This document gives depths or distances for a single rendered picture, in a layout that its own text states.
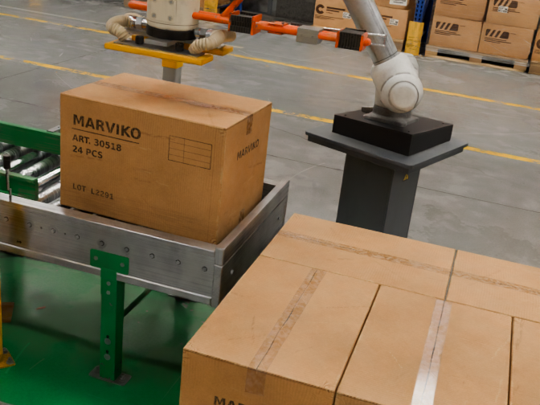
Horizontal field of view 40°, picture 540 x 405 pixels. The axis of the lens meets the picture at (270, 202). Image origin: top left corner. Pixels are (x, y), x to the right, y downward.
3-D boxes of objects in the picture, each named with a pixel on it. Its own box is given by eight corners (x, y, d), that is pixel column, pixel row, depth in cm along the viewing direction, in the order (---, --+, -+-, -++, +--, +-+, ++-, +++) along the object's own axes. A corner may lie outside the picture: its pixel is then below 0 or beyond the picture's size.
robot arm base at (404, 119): (370, 110, 319) (372, 97, 317) (419, 120, 309) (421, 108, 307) (352, 116, 304) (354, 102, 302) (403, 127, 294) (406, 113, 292)
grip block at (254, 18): (227, 31, 237) (228, 12, 235) (237, 27, 246) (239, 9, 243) (251, 35, 235) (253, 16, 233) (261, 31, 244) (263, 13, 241)
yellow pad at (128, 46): (104, 48, 241) (104, 33, 239) (118, 44, 250) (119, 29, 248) (202, 66, 233) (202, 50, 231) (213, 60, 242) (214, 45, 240)
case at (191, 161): (59, 204, 261) (59, 92, 245) (120, 172, 296) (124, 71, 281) (216, 246, 243) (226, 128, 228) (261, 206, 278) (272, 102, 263)
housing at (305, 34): (295, 42, 233) (296, 26, 231) (300, 38, 239) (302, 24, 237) (317, 45, 231) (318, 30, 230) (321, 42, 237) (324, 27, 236)
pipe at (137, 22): (107, 36, 241) (108, 18, 239) (141, 26, 264) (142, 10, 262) (205, 53, 233) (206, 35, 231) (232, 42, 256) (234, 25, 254)
